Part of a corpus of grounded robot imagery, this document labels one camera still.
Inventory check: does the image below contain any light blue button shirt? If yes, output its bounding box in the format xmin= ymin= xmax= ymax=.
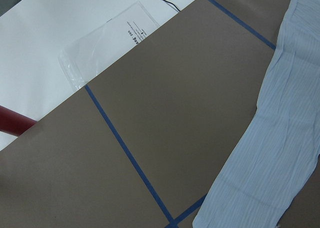
xmin=192 ymin=0 xmax=320 ymax=227

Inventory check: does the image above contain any brown paper table cover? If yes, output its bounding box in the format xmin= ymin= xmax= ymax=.
xmin=0 ymin=0 xmax=320 ymax=228

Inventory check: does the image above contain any clear plastic bag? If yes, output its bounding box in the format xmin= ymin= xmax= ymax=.
xmin=58 ymin=2 xmax=159 ymax=92

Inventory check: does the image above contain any red cylinder roll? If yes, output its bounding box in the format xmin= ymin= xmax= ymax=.
xmin=0 ymin=106 xmax=37 ymax=136

